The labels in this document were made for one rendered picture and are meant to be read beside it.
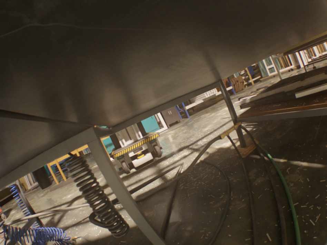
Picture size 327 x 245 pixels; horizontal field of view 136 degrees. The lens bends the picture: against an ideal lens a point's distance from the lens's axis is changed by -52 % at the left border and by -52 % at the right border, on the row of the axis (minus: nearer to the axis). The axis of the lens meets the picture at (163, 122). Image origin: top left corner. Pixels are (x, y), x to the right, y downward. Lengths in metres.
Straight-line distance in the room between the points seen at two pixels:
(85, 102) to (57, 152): 0.26
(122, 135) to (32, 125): 1.92
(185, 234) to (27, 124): 0.66
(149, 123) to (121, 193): 4.39
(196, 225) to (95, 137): 0.57
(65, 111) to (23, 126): 0.05
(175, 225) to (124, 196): 0.42
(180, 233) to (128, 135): 1.64
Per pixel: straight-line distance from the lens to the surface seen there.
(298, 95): 0.79
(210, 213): 0.72
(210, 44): 0.15
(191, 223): 0.71
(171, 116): 4.64
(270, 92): 1.10
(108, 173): 0.36
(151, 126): 4.71
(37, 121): 0.15
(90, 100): 0.15
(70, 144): 0.37
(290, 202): 0.65
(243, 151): 1.03
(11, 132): 0.16
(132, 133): 2.05
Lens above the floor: 0.52
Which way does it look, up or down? 3 degrees down
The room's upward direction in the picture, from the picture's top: 25 degrees counter-clockwise
